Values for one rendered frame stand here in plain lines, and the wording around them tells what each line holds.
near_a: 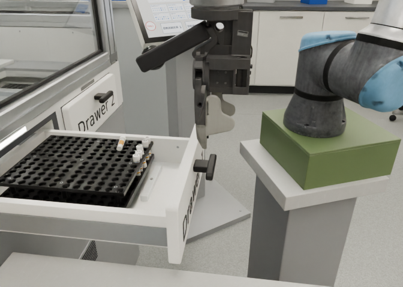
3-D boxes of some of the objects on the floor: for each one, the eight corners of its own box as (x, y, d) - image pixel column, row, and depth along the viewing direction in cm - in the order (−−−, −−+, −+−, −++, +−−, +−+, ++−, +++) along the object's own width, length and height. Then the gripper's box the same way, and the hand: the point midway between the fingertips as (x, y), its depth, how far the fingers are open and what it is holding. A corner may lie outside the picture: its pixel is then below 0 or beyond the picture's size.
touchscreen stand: (250, 217, 181) (267, 21, 135) (176, 248, 160) (167, 31, 115) (204, 173, 219) (204, 10, 174) (140, 194, 199) (121, 15, 153)
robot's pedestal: (293, 290, 139) (323, 128, 105) (337, 364, 113) (396, 179, 79) (226, 308, 132) (235, 140, 98) (257, 390, 106) (283, 200, 72)
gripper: (254, 12, 40) (244, 162, 50) (252, 4, 50) (243, 130, 60) (185, 11, 41) (188, 159, 51) (195, 3, 51) (197, 128, 61)
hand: (201, 135), depth 55 cm, fingers open, 3 cm apart
